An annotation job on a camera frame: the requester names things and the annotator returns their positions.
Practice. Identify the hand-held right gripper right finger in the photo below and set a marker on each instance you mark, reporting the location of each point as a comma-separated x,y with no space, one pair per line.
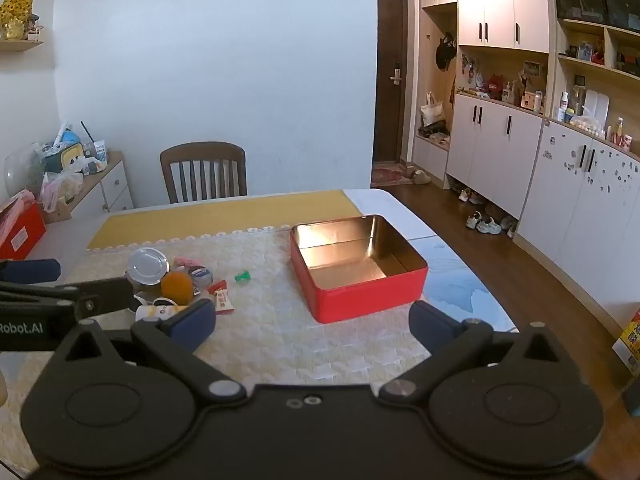
430,325

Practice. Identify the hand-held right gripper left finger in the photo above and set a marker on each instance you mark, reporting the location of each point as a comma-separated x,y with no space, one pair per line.
192,322

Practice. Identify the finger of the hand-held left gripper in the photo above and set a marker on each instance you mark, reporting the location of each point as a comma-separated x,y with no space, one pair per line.
32,270
100,295

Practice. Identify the red and white packet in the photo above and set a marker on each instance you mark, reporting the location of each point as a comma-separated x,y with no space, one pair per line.
222,301

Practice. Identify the orange ball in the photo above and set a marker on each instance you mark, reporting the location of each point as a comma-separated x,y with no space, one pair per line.
176,287

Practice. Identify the round gold tin can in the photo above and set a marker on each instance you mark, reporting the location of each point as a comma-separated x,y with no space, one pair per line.
147,265

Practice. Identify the pink block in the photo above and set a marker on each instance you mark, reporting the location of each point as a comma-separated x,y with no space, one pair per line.
187,261

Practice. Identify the red tin box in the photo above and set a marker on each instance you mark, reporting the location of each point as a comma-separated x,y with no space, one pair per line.
370,300

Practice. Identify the small green plastic pin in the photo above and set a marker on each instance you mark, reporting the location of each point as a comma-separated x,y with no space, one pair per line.
242,276

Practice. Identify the red cardboard box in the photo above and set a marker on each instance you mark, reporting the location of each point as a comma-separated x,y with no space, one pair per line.
22,232

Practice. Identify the light blue printed mat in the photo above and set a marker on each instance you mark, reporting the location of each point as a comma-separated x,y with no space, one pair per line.
450,280

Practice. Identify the clear plastic bag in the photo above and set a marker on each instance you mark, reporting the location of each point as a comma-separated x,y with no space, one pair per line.
62,187

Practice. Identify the beige lace-edged tablecloth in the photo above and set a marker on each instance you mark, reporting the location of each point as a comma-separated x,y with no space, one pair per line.
280,310

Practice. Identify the white drawer cabinet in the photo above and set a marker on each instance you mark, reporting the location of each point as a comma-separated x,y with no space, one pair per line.
115,185

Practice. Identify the yellow table mat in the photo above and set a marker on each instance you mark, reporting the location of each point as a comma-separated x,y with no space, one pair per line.
225,215

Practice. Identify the white sneaker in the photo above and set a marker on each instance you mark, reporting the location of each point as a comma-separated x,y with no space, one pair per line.
489,225
474,220

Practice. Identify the blue and yellow cartoon box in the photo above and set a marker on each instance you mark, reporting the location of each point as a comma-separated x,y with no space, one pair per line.
67,155

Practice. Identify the grey shoe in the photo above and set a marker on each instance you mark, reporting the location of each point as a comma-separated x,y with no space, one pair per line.
510,222

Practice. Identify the white tube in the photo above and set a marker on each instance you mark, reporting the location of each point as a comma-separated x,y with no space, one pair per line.
100,152

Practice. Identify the beige fuzzy slipper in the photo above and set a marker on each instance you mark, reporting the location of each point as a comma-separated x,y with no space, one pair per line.
411,171
422,178

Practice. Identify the patterned door rug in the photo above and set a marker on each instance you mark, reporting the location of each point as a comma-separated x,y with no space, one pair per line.
390,175

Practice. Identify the white shoe bench cabinet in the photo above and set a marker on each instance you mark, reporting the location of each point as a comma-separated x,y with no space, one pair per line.
430,155

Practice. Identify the brown wooden chair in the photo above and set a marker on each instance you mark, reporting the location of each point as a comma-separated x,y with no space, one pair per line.
202,152

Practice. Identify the white lower cabinet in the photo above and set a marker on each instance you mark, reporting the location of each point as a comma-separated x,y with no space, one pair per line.
492,155

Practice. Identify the white sticker-covered cabinet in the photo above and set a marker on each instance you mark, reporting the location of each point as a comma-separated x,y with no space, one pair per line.
565,200

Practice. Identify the dark bag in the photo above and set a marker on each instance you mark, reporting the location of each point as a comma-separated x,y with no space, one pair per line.
432,130

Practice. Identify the yellow cardboard box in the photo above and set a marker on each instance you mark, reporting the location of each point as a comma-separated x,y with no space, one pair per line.
630,335

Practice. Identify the dark wooden door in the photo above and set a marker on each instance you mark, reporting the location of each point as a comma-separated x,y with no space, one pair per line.
387,120

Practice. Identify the white tote bag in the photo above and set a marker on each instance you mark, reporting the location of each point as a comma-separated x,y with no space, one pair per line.
432,110

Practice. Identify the white pump bottle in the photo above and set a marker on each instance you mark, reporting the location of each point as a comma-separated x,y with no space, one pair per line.
507,92

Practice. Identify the small white bottle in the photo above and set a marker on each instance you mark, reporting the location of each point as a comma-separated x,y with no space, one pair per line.
538,101

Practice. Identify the red cap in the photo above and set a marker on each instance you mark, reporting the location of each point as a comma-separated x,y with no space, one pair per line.
495,85

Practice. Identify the clear bag of small items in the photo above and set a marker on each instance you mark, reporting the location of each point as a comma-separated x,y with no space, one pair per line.
587,125

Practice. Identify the white bottle with blue label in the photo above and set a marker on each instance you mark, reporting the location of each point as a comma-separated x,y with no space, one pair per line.
564,107

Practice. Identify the golden ornament figurine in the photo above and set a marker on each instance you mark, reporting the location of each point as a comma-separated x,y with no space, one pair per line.
17,10

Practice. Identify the framed postcard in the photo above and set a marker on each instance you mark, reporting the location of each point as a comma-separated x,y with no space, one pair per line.
531,68

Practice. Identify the white upper cabinet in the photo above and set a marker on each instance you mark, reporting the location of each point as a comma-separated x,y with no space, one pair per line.
495,5

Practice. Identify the wooden open shelf unit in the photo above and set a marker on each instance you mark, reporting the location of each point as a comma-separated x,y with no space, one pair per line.
580,25

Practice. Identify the wooden wall shelf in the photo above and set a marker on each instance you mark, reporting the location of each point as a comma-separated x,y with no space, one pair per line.
20,46

